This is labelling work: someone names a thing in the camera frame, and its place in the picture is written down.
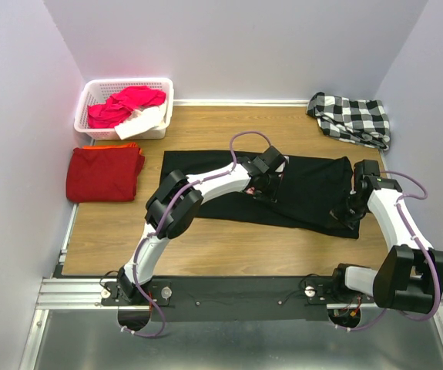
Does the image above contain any pink red garment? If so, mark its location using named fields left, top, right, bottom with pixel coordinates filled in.
left=87, top=86, right=166, bottom=130

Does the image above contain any aluminium frame rail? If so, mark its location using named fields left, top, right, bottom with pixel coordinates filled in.
left=21, top=206, right=443, bottom=369

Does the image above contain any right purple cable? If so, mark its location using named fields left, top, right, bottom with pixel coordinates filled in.
left=334, top=171, right=443, bottom=333

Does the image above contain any black floral print t-shirt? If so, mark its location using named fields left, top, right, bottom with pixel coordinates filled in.
left=159, top=149, right=361, bottom=240

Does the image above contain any folded dark red t-shirt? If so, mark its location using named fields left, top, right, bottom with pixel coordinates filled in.
left=65, top=148, right=145, bottom=204

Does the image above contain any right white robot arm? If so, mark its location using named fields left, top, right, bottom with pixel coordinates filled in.
left=330, top=160, right=443, bottom=321

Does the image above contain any purple cable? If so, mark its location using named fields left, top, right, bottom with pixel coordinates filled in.
left=119, top=130, right=272, bottom=338
left=334, top=171, right=443, bottom=333

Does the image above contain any folded orange garment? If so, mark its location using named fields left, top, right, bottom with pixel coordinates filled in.
left=82, top=142, right=143, bottom=155

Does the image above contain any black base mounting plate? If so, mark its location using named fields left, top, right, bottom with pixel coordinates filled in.
left=101, top=274, right=374, bottom=323

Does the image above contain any white plastic laundry basket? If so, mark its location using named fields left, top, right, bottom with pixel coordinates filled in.
left=74, top=77, right=174, bottom=141

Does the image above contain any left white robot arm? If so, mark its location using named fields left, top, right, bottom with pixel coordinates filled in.
left=117, top=146, right=289, bottom=302

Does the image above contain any white wall trim strip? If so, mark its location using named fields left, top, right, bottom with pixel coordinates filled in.
left=173, top=99, right=309, bottom=107

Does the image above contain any white garment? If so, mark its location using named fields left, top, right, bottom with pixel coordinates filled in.
left=114, top=103, right=166, bottom=140

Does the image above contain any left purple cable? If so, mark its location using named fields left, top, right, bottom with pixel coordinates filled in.
left=119, top=130, right=272, bottom=338

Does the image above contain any black white checkered shirt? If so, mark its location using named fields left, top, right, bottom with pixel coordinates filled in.
left=307, top=92, right=391, bottom=150

